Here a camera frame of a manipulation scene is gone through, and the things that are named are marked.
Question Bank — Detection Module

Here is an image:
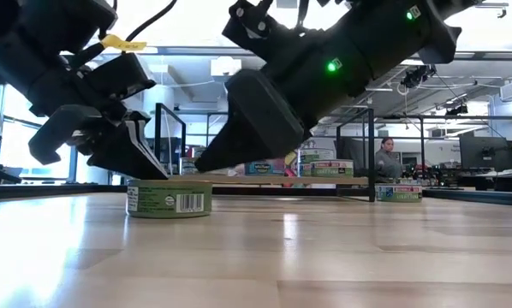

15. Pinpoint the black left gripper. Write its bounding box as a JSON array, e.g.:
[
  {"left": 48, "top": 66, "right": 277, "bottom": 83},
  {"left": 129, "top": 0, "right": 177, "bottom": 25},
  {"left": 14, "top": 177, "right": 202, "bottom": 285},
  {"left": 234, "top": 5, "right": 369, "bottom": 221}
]
[{"left": 27, "top": 63, "right": 170, "bottom": 181}]

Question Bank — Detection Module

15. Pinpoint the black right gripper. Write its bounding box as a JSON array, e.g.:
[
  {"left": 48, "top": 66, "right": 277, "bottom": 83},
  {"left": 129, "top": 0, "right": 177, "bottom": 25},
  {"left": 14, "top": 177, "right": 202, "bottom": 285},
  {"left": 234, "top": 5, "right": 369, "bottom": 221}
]
[{"left": 193, "top": 24, "right": 373, "bottom": 174}]

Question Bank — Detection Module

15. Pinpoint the white square light box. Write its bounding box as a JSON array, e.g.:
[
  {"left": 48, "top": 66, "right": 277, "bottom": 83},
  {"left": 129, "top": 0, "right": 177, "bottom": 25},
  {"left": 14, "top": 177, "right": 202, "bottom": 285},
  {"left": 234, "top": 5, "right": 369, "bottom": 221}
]
[{"left": 210, "top": 56, "right": 243, "bottom": 78}]

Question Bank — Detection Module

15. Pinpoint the white round column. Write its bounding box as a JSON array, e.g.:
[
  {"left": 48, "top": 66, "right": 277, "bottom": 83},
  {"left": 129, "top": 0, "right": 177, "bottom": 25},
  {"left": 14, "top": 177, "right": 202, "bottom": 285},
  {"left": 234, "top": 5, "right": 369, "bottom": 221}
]
[{"left": 142, "top": 84, "right": 176, "bottom": 139}]

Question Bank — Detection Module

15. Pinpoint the yellow tag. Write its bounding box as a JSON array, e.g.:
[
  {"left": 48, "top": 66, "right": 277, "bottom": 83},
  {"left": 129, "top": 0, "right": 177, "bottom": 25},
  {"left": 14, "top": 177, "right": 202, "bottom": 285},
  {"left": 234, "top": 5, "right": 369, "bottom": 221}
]
[{"left": 100, "top": 33, "right": 148, "bottom": 53}]

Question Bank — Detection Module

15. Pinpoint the person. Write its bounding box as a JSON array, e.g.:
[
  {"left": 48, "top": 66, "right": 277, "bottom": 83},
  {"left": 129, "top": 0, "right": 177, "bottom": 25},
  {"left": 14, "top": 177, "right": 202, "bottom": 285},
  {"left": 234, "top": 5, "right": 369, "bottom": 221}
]
[{"left": 374, "top": 137, "right": 404, "bottom": 181}]

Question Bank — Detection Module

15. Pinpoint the black computer monitor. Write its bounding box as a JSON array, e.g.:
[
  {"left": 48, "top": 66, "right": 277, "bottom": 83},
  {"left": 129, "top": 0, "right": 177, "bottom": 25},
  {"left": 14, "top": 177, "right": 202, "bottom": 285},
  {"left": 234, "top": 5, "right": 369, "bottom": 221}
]
[{"left": 459, "top": 135, "right": 512, "bottom": 173}]

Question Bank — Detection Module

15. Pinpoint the dark cluttered desk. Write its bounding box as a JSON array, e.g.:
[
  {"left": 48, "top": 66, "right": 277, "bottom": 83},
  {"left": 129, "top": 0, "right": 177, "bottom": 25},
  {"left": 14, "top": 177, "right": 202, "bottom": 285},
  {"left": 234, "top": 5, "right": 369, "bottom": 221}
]
[{"left": 448, "top": 169, "right": 512, "bottom": 193}]

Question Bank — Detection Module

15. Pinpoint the wooden shelf with black frame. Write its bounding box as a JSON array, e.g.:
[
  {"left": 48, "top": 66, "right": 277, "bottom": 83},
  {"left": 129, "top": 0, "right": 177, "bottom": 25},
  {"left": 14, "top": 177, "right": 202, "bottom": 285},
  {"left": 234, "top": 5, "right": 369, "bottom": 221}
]
[{"left": 153, "top": 102, "right": 378, "bottom": 203}]

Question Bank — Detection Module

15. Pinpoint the large window with frame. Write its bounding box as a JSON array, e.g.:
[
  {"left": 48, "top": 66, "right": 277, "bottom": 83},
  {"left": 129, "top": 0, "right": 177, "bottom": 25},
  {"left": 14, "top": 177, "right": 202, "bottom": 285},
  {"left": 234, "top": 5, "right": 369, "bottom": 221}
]
[{"left": 0, "top": 83, "right": 84, "bottom": 185}]

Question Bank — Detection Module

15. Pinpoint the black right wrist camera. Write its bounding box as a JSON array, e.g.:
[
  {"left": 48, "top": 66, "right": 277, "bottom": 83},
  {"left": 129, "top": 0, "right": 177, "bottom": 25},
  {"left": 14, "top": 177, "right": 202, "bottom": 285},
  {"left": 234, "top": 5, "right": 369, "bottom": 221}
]
[{"left": 221, "top": 0, "right": 309, "bottom": 65}]

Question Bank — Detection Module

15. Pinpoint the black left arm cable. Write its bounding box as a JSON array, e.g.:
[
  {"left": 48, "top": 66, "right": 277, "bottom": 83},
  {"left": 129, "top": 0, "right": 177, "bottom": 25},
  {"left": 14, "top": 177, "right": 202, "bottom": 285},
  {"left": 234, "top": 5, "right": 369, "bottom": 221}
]
[{"left": 124, "top": 0, "right": 179, "bottom": 43}]

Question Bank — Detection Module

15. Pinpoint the black dome camera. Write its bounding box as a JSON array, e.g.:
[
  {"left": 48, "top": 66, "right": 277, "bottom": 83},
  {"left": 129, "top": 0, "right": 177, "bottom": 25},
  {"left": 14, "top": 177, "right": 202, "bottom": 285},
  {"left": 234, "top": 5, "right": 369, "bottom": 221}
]
[{"left": 401, "top": 64, "right": 437, "bottom": 90}]

